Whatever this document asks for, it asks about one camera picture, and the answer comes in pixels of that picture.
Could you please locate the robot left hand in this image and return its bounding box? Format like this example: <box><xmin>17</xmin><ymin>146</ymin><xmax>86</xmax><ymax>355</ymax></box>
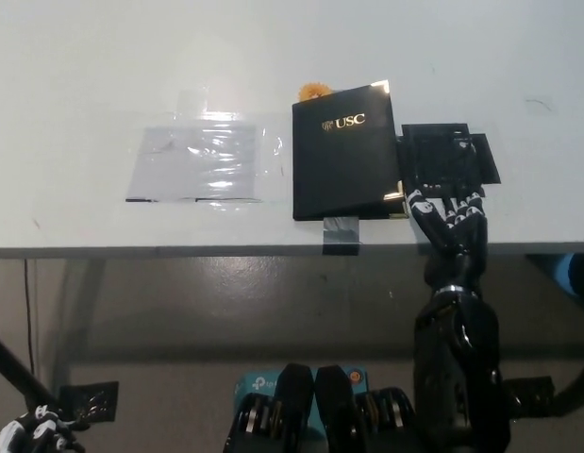
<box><xmin>0</xmin><ymin>403</ymin><xmax>88</xmax><ymax>453</ymax></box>

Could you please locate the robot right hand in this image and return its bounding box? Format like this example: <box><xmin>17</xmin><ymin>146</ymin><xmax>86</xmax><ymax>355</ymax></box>
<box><xmin>403</xmin><ymin>186</ymin><xmax>491</xmax><ymax>296</ymax></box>

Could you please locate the black USC diary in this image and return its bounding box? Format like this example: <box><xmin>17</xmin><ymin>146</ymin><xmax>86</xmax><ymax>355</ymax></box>
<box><xmin>291</xmin><ymin>79</ymin><xmax>409</xmax><ymax>222</ymax></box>

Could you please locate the black floor tape mark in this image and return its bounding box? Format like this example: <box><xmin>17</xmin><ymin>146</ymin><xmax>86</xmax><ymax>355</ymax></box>
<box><xmin>58</xmin><ymin>380</ymin><xmax>120</xmax><ymax>423</ymax></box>
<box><xmin>503</xmin><ymin>376</ymin><xmax>557</xmax><ymax>419</ymax></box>

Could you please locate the black tape patch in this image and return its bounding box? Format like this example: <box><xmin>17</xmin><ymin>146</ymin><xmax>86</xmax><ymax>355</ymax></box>
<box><xmin>395</xmin><ymin>133</ymin><xmax>502</xmax><ymax>186</ymax></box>

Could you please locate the blue object under table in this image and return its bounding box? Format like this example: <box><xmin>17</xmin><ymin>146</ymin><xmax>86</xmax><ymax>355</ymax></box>
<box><xmin>550</xmin><ymin>253</ymin><xmax>584</xmax><ymax>298</ymax></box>

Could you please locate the clear plastic film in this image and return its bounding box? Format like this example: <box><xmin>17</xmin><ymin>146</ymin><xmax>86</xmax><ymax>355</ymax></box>
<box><xmin>124</xmin><ymin>89</ymin><xmax>288</xmax><ymax>205</ymax></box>

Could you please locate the teal tp-link box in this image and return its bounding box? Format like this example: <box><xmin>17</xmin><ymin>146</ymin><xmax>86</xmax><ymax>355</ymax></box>
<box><xmin>232</xmin><ymin>365</ymin><xmax>368</xmax><ymax>431</ymax></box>

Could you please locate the black plastic frame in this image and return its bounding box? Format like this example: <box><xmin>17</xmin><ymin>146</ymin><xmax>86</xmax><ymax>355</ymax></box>
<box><xmin>400</xmin><ymin>121</ymin><xmax>486</xmax><ymax>199</ymax></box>

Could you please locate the thin black cable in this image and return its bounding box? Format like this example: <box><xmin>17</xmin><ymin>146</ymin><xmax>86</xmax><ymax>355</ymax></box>
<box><xmin>22</xmin><ymin>258</ymin><xmax>37</xmax><ymax>374</ymax></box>

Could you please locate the grey duct tape strip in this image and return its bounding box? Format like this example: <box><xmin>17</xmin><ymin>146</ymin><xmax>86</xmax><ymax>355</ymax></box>
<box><xmin>322</xmin><ymin>217</ymin><xmax>361</xmax><ymax>256</ymax></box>

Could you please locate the orange spiky ring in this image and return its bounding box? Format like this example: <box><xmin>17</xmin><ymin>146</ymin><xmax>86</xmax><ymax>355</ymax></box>
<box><xmin>298</xmin><ymin>83</ymin><xmax>331</xmax><ymax>102</ymax></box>

